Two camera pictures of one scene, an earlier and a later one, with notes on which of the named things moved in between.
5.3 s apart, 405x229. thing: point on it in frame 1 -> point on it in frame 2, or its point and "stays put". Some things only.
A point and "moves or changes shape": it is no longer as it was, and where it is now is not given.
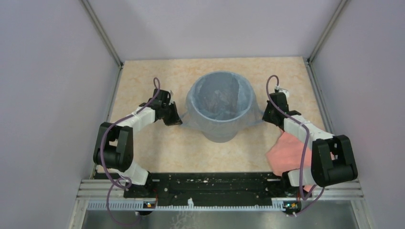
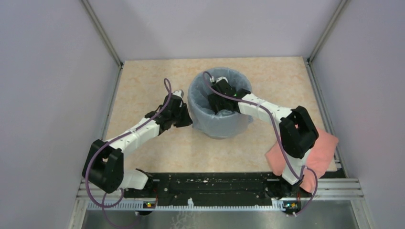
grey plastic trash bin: [221, 102] moves or changes shape
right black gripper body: [268, 116] -> [214, 100]
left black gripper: [175, 119] -> [187, 120]
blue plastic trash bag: [221, 104] stays put
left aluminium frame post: [106, 37] stays put
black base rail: [198, 189] stays put
